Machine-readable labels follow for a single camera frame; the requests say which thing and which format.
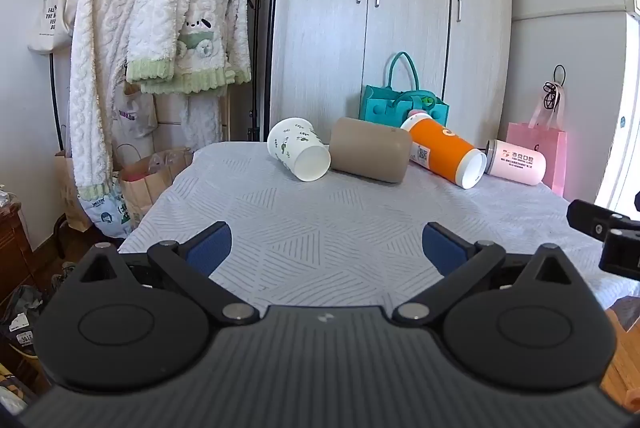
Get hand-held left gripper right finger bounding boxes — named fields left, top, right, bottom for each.
left=392, top=221, right=576, bottom=326

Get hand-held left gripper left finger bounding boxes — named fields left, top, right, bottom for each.
left=75, top=221, right=261, bottom=327

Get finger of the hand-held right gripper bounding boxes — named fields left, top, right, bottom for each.
left=599, top=228, right=640, bottom=281
left=567, top=199, right=634, bottom=241

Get pink cup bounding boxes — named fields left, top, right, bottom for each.
left=483, top=139, right=547, bottom=187

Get orange cup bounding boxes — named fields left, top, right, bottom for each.
left=400, top=110, right=488, bottom=190

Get brown paper cup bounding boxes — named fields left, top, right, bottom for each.
left=328, top=117, right=412, bottom=184

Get white cup with green leaves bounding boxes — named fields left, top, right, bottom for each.
left=267, top=117, right=332, bottom=183

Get pink paper bag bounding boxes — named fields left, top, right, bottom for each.
left=506, top=82, right=569, bottom=199

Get brown paper bag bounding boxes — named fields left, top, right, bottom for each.
left=117, top=143, right=195, bottom=219
left=53, top=149, right=94, bottom=232

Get wooden furniture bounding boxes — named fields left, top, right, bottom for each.
left=597, top=295, right=640, bottom=411

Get blue printed bag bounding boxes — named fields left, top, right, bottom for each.
left=79, top=175, right=135, bottom=239

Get grey patterned tablecloth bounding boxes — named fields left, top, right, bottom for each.
left=117, top=140, right=640, bottom=315

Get small printed cloth bag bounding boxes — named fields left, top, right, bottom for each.
left=111, top=82, right=159, bottom=155

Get teal tote bag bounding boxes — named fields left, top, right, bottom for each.
left=358, top=52, right=450, bottom=129

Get dark wooden cabinet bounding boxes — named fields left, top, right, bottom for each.
left=0, top=202, right=37, bottom=293

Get shoes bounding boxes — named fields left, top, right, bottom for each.
left=0, top=260, right=76, bottom=361

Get white fluffy robe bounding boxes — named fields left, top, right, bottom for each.
left=69, top=0, right=166, bottom=201

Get black clothes rack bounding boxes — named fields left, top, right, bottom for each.
left=48, top=0, right=126, bottom=153

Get white fluffy jacket green trim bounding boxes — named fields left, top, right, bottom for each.
left=125, top=0, right=253, bottom=97

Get grey wardrobe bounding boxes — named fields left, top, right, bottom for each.
left=269, top=0, right=514, bottom=145

